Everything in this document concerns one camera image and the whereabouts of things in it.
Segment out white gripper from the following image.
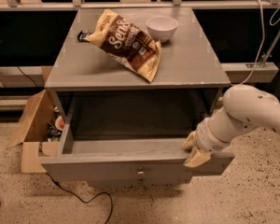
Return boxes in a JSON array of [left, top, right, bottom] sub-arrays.
[[182, 119, 230, 168]]

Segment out grey top drawer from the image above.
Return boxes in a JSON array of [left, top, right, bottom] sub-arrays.
[[40, 91, 236, 185]]

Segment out grey drawer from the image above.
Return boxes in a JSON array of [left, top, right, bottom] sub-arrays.
[[40, 91, 236, 185], [85, 177, 194, 188]]

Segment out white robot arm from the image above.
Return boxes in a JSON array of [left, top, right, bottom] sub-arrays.
[[182, 85, 280, 168]]

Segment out grey drawer cabinet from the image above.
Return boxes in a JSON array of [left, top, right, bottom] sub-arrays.
[[44, 6, 231, 142]]

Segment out grey bottom drawer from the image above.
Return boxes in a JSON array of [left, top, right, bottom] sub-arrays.
[[85, 177, 194, 188]]

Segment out open cardboard box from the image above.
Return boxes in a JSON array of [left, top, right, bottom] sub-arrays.
[[6, 90, 59, 174]]

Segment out white bowl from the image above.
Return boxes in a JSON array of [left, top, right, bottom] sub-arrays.
[[147, 16, 178, 42]]

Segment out brown yellow chip bag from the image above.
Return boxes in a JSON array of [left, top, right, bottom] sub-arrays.
[[84, 9, 161, 83]]

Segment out items inside cardboard box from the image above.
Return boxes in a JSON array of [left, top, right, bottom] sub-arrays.
[[47, 107, 64, 142]]

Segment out small dark blue packet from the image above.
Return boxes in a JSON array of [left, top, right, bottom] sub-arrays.
[[77, 31, 91, 42]]

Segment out black floor cable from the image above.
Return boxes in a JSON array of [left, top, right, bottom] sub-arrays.
[[45, 172, 114, 224]]

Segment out white hanging cable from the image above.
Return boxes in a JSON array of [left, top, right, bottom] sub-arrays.
[[236, 0, 280, 86]]

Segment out black wall cable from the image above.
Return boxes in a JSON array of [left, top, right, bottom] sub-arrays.
[[16, 65, 39, 88]]

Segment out metal window rail frame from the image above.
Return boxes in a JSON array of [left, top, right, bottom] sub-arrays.
[[0, 0, 280, 10]]

